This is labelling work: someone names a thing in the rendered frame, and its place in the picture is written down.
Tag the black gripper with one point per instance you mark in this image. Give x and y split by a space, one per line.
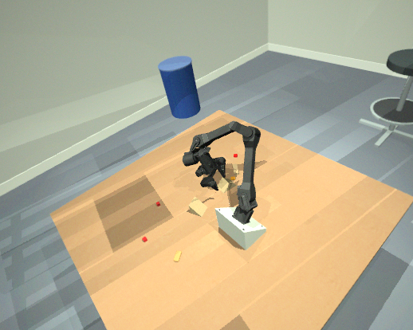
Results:
211 167

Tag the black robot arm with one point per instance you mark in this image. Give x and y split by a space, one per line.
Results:
246 192

